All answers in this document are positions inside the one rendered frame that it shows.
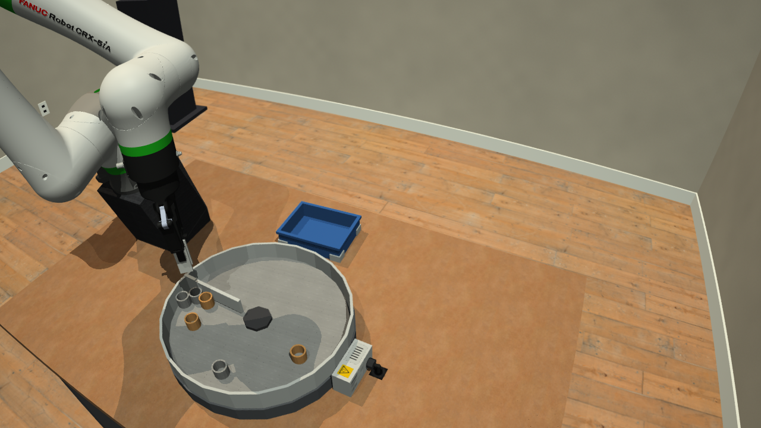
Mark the bronze bushing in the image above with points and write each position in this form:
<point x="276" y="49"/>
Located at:
<point x="298" y="348"/>
<point x="193" y="326"/>
<point x="206" y="300"/>

